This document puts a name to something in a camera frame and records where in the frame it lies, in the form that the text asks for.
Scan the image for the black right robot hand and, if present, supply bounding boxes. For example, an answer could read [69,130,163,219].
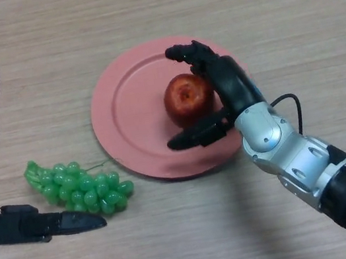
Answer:
[150,29,275,154]

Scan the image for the red apple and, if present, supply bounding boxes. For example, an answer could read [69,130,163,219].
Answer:
[159,69,220,131]

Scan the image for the pink round plate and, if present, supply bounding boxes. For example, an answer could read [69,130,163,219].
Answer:
[79,24,267,193]

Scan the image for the green grape bunch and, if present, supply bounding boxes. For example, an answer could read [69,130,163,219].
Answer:
[21,143,139,228]

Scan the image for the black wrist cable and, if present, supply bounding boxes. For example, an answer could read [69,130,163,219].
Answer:
[269,91,306,139]

